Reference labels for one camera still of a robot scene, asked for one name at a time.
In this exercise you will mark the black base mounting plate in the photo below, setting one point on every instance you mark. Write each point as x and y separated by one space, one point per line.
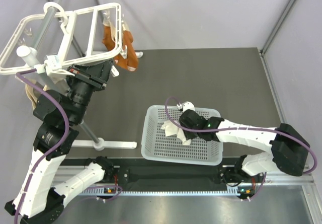
138 174

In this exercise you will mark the white perforated plastic basket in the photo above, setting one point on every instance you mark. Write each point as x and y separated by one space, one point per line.
156 146

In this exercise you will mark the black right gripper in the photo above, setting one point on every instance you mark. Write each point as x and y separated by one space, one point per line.
188 135

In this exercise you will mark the beige sock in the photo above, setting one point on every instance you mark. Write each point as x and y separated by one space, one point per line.
33 94

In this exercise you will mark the grey metal stand pole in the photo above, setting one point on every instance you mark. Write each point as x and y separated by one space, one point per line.
42 30

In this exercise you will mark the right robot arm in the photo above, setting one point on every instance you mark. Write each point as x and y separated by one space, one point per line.
282 148

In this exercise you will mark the aluminium frame profile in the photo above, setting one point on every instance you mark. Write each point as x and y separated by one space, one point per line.
277 26

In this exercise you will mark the white stand base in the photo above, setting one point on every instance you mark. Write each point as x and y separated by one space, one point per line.
102 144

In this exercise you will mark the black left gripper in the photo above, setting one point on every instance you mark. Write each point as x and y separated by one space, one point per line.
97 74

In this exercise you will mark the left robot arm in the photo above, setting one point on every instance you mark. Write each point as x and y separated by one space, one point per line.
38 200

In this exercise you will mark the white sock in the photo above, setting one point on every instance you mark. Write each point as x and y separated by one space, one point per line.
181 136
169 128

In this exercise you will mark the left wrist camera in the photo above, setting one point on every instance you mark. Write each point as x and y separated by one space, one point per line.
52 67

